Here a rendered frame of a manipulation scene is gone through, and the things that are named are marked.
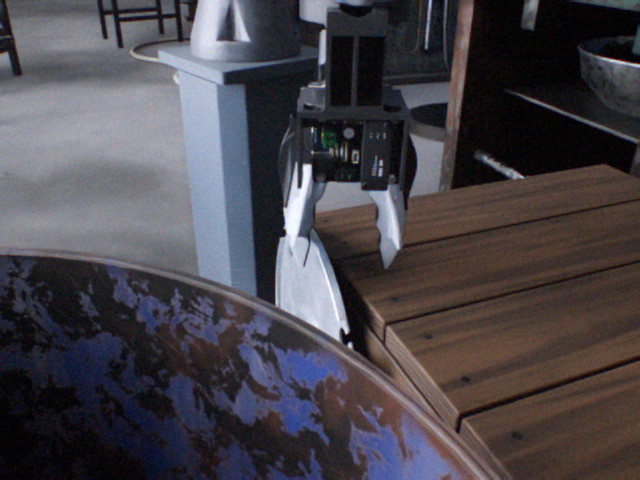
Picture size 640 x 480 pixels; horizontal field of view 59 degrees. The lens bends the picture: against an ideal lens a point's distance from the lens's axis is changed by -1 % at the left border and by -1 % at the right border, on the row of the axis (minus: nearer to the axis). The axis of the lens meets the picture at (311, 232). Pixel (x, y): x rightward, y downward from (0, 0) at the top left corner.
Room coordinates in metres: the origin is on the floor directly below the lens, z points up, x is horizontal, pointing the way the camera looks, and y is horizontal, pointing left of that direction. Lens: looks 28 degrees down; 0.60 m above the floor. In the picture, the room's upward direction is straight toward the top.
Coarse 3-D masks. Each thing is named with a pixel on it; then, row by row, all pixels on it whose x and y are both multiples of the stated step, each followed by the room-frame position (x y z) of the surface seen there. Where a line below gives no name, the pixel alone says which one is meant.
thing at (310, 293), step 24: (288, 240) 0.52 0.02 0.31; (312, 240) 0.41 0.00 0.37; (288, 264) 0.52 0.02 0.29; (312, 264) 0.43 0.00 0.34; (288, 288) 0.52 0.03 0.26; (312, 288) 0.43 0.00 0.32; (336, 288) 0.36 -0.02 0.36; (312, 312) 0.42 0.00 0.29; (336, 312) 0.34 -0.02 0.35; (336, 336) 0.36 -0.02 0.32
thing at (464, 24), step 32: (480, 0) 1.16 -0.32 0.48; (512, 0) 1.19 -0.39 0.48; (480, 32) 1.16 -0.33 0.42; (512, 32) 1.20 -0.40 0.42; (544, 32) 1.22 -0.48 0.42; (576, 32) 1.25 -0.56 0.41; (608, 32) 1.28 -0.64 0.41; (480, 64) 1.16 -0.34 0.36; (512, 64) 1.19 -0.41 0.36; (544, 64) 1.22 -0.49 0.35; (576, 64) 1.24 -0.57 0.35; (480, 96) 1.17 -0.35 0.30; (512, 96) 1.19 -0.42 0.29; (448, 128) 1.19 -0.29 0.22; (480, 128) 1.17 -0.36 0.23; (512, 128) 1.21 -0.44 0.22; (544, 128) 1.24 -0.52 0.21; (576, 128) 1.27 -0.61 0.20; (448, 160) 1.17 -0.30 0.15; (512, 160) 1.21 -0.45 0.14; (544, 160) 1.24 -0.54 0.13; (576, 160) 1.28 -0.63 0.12; (608, 160) 1.31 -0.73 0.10
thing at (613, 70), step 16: (592, 48) 1.18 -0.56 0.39; (608, 48) 1.20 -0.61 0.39; (624, 48) 1.21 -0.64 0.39; (592, 64) 1.03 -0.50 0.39; (608, 64) 0.99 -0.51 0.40; (624, 64) 0.96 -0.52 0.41; (592, 80) 1.03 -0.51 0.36; (608, 80) 0.99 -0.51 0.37; (624, 80) 0.96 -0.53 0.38; (608, 96) 1.01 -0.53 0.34; (624, 96) 0.97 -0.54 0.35; (624, 112) 1.00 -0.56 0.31
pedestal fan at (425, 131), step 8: (424, 104) 2.05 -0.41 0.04; (432, 104) 2.05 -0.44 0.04; (440, 104) 2.05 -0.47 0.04; (416, 112) 1.95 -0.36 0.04; (424, 112) 1.95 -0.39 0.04; (432, 112) 1.95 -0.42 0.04; (440, 112) 1.95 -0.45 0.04; (416, 120) 1.86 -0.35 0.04; (424, 120) 1.86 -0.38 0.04; (432, 120) 1.86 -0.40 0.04; (440, 120) 1.86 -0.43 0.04; (416, 128) 1.82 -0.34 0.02; (424, 128) 1.80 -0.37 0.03; (432, 128) 1.78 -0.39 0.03; (440, 128) 1.77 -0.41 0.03; (424, 136) 1.78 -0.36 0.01; (432, 136) 1.76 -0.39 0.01; (440, 136) 1.75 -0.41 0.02
